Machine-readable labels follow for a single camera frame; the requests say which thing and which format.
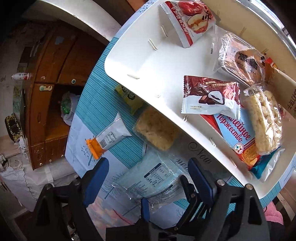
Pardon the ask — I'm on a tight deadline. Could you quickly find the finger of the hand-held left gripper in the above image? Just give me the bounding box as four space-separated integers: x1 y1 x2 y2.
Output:
139 197 152 224
176 175 219 230

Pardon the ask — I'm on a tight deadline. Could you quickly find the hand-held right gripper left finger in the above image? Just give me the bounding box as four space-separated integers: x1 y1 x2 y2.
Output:
33 158 110 241

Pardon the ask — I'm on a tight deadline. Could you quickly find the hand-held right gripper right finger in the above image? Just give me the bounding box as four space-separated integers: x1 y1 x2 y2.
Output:
188 158 271 241

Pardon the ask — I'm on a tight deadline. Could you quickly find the blue red cookie packet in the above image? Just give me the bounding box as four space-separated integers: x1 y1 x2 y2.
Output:
200 108 286 180

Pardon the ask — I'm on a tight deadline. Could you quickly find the maroon white chocolate pie packet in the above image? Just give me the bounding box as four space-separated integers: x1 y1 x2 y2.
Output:
181 75 241 118

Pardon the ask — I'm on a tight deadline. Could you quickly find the clear puffed snack packet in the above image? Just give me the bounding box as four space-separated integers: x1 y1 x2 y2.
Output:
240 85 286 156

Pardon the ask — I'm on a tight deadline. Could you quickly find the white plastic bin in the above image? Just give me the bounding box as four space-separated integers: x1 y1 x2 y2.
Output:
104 0 296 200

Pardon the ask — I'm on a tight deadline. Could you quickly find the small black and red packet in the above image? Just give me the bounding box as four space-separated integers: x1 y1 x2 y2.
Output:
211 24 278 86

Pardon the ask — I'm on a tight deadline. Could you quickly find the red white apple print packet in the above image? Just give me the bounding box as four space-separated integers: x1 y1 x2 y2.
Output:
159 0 216 48

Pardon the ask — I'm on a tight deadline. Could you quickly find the orange white snack packet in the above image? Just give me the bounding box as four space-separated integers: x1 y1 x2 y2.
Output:
85 113 132 160

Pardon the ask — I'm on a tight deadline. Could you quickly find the clear rice cracker packet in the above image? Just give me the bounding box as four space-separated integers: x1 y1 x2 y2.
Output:
132 105 179 151

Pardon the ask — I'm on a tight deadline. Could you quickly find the white ruffled cloth cover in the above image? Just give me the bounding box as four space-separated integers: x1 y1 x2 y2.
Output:
0 158 79 209

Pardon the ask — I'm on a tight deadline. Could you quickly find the pink cloth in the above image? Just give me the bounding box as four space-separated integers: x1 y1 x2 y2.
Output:
264 202 284 224

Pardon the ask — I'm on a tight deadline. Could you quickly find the blue tree print tablecloth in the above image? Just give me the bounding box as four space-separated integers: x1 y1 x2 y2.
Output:
65 38 281 230

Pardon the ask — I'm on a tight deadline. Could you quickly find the green plastic bag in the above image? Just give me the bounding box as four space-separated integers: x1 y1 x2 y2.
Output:
60 91 80 126

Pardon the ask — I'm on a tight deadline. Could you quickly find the green yellow small packet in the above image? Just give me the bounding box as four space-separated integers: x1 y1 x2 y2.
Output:
115 85 145 115

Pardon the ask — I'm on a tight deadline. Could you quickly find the dark gold patterned box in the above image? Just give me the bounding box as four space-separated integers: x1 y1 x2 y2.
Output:
5 113 22 142

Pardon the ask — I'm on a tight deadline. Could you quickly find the beige cardboard box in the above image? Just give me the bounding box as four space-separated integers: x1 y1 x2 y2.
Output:
275 70 296 116

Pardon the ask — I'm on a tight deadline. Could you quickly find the white bottle red label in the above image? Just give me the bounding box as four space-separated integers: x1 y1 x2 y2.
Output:
11 72 33 81

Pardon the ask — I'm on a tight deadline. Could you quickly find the wooden desk with drawers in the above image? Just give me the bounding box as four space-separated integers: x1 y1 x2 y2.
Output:
23 21 109 171

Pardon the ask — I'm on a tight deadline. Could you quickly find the white column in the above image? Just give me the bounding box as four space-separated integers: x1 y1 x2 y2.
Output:
21 0 151 43

